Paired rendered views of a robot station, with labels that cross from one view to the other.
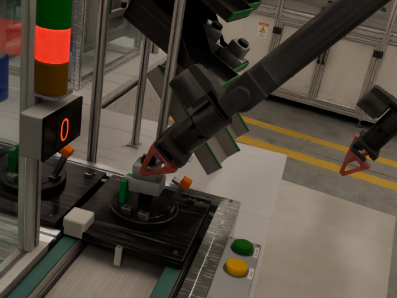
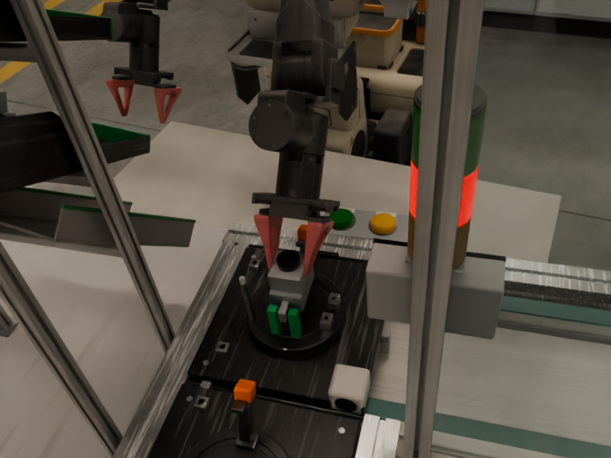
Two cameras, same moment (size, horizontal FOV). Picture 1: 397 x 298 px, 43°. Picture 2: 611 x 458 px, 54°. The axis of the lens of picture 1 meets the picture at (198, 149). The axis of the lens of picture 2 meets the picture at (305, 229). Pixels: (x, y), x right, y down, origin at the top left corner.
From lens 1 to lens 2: 0.99 m
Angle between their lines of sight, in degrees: 67
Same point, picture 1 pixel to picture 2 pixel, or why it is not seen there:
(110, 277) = (405, 358)
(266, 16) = not seen: outside the picture
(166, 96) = (121, 222)
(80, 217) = (357, 376)
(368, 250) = (245, 151)
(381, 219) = (178, 132)
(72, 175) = (202, 433)
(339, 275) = not seen: hidden behind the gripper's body
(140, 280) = (399, 326)
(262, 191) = not seen: hidden behind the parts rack
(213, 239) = (324, 248)
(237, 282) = (405, 224)
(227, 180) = (87, 269)
